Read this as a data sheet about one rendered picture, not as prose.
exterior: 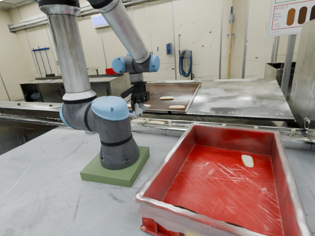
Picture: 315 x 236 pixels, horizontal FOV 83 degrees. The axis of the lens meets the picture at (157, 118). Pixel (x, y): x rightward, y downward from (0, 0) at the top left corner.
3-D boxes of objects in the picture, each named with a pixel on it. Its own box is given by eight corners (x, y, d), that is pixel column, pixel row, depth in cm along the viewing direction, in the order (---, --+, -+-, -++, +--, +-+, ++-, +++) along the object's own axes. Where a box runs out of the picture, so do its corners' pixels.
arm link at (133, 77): (126, 74, 94) (133, 72, 101) (127, 83, 96) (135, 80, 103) (138, 74, 91) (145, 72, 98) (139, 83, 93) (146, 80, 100)
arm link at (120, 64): (129, 55, 77) (141, 55, 86) (108, 56, 81) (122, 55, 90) (131, 74, 79) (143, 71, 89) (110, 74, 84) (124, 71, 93)
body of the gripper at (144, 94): (144, 104, 96) (141, 82, 92) (130, 104, 99) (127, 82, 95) (150, 100, 103) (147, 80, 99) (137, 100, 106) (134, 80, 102)
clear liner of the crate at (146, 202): (132, 231, 42) (127, 199, 39) (191, 141, 82) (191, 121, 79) (313, 311, 27) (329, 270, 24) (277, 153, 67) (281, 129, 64)
